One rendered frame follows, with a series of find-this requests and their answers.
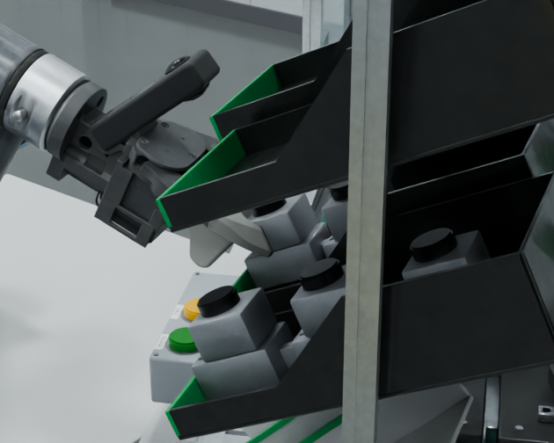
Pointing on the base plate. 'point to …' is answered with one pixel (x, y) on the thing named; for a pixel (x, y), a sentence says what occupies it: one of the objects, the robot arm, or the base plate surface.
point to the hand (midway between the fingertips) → (280, 220)
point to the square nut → (545, 414)
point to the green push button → (181, 340)
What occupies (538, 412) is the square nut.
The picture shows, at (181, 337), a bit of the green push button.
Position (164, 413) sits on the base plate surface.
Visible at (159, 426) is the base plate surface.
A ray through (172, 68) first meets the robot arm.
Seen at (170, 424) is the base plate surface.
